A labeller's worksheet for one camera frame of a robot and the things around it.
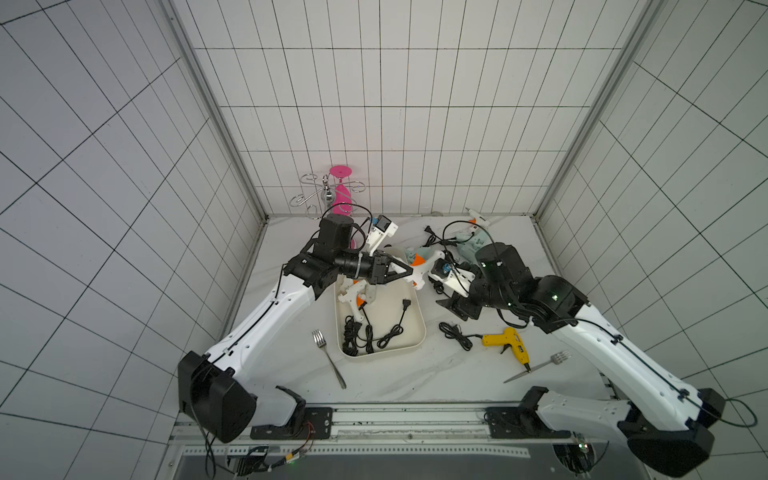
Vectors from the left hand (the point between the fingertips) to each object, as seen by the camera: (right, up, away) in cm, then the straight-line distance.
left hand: (403, 276), depth 67 cm
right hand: (+8, -3, +2) cm, 9 cm away
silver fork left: (-23, -22, +20) cm, 38 cm away
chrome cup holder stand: (-22, +22, +21) cm, 37 cm away
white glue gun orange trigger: (+4, +2, -1) cm, 5 cm away
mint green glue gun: (+28, +7, +44) cm, 52 cm away
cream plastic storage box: (-2, -17, +24) cm, 29 cm away
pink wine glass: (-18, +22, +22) cm, 36 cm away
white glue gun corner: (+33, +16, +51) cm, 63 cm away
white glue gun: (-15, -8, +25) cm, 31 cm away
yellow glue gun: (+32, -21, +19) cm, 43 cm away
